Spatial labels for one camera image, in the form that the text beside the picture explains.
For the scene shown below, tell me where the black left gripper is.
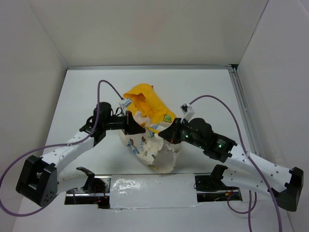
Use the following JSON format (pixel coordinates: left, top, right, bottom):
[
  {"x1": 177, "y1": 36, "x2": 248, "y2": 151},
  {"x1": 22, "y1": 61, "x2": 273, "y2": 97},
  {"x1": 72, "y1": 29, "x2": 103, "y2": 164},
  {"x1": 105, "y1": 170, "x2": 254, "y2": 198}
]
[{"x1": 103, "y1": 110, "x2": 145, "y2": 135}]

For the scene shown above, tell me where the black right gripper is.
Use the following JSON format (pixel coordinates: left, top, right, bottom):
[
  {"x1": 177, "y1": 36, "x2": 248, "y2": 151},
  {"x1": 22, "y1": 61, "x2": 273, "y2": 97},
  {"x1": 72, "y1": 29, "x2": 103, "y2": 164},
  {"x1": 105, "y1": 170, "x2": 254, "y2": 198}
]
[{"x1": 159, "y1": 117, "x2": 205, "y2": 149}]

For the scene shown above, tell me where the yellow cream dinosaur kids jacket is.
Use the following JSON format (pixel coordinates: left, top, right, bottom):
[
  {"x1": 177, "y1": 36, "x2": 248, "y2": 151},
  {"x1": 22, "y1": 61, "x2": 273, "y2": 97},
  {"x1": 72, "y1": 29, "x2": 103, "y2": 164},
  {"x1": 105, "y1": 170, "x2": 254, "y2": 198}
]
[{"x1": 119, "y1": 83, "x2": 182, "y2": 174}]

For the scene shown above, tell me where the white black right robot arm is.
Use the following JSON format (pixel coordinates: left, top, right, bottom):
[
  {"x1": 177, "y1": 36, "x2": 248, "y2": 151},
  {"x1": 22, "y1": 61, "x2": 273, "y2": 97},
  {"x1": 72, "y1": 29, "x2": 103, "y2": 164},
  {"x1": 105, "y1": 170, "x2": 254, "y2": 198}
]
[{"x1": 158, "y1": 118, "x2": 304, "y2": 212}]

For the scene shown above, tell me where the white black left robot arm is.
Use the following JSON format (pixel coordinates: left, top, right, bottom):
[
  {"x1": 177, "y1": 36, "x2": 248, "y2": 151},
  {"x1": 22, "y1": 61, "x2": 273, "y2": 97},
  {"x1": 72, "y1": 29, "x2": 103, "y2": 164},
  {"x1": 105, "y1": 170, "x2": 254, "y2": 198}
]
[{"x1": 16, "y1": 102, "x2": 145, "y2": 207}]

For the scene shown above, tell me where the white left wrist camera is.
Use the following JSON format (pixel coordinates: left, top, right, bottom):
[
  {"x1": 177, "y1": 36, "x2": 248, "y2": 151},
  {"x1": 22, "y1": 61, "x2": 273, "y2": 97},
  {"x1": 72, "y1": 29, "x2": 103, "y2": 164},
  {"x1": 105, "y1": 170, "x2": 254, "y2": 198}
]
[{"x1": 119, "y1": 98, "x2": 132, "y2": 111}]

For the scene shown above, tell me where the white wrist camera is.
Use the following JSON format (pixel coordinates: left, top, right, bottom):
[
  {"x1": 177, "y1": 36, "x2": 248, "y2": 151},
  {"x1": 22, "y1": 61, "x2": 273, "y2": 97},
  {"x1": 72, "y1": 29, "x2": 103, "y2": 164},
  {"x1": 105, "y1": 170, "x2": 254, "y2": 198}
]
[
  {"x1": 180, "y1": 104, "x2": 195, "y2": 123},
  {"x1": 119, "y1": 98, "x2": 132, "y2": 111}
]

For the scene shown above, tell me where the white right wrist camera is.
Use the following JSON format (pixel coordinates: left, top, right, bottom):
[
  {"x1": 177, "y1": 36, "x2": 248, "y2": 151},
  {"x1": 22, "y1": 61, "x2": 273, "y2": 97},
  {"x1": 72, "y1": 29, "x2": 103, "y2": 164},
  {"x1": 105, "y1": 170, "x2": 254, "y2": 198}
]
[{"x1": 180, "y1": 104, "x2": 195, "y2": 123}]

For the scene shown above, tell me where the aluminium frame rail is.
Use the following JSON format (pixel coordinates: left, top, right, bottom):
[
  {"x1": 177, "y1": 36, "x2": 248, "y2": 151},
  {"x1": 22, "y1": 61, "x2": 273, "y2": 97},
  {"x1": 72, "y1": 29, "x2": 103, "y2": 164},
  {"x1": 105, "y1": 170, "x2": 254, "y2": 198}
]
[{"x1": 53, "y1": 65, "x2": 261, "y2": 154}]

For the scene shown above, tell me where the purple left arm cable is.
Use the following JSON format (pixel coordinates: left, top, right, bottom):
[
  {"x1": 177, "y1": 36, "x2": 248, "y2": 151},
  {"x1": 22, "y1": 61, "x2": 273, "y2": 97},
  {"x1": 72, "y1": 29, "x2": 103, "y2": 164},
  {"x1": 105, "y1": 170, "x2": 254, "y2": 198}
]
[{"x1": 0, "y1": 79, "x2": 126, "y2": 217}]

